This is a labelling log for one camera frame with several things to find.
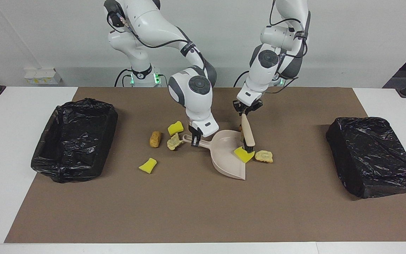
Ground notched yellow sponge piece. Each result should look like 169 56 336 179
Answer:
168 121 184 136

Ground pale paper ball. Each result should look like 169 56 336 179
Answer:
167 133 184 151

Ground beige hand brush black bristles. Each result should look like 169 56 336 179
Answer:
240 112 257 154

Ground beige plastic dustpan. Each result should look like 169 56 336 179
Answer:
183 130 246 181

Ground brown bread roll toy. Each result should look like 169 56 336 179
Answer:
149 131 162 148

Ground yellow sponge green backing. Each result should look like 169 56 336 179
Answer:
234 146 256 163

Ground pale food piece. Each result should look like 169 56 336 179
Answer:
255 150 274 163

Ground small yellow sponge piece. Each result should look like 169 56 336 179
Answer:
139 158 157 174

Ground black bag lined bin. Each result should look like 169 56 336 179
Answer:
326 117 406 199
31 98 118 183

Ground brown paper table mat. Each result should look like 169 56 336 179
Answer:
5 87 406 243

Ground black left base cable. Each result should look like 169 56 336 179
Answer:
234 69 256 88

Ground black base cable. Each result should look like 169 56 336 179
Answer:
234 69 256 88
114 68 135 87

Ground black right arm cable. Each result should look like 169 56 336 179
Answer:
106 11 207 71

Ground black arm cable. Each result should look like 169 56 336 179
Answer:
106 11 207 71
268 0 311 94

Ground black right base cable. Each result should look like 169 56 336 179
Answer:
114 68 135 87

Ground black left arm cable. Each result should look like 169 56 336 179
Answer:
268 0 311 94

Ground white wall socket box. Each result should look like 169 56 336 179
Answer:
24 68 63 85

